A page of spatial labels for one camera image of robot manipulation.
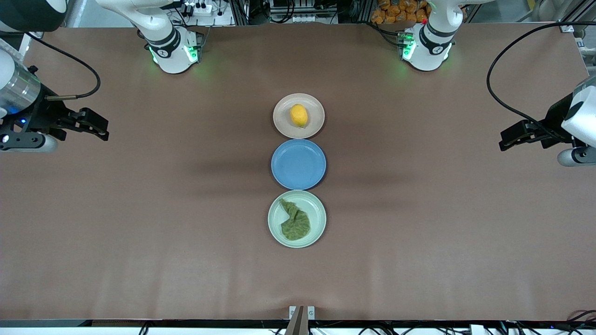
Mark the yellow lemon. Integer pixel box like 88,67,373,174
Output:
290,104,309,128

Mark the green lettuce leaf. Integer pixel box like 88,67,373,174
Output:
279,198,311,241

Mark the brown table cover sheet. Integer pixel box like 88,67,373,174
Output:
0,21,596,322

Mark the white power strip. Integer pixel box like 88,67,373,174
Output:
179,2,213,15

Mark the bag of orange fruits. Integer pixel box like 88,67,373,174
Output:
371,0,431,25

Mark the blue round plate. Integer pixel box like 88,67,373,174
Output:
271,139,327,191

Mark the beige round plate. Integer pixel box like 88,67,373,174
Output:
273,93,325,140

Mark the light green round plate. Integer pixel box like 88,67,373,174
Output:
268,190,327,248

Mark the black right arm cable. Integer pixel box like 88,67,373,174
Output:
26,32,101,101

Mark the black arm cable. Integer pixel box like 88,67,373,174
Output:
26,32,101,101
487,21,596,140

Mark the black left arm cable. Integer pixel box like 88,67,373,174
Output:
487,21,596,140

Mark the metal table edge bracket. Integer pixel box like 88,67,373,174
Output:
285,306,316,335

